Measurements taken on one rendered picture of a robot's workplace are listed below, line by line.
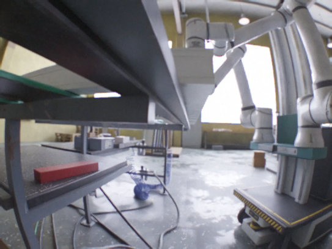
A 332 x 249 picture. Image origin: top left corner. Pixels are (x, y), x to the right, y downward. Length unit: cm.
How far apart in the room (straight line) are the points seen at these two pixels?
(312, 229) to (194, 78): 110
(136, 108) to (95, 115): 6
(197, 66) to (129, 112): 15
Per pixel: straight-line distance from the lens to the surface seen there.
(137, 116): 18
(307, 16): 101
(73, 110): 23
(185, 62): 28
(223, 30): 73
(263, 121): 129
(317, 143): 95
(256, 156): 400
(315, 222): 117
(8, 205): 46
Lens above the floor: 79
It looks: 2 degrees up
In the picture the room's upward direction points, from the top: 2 degrees clockwise
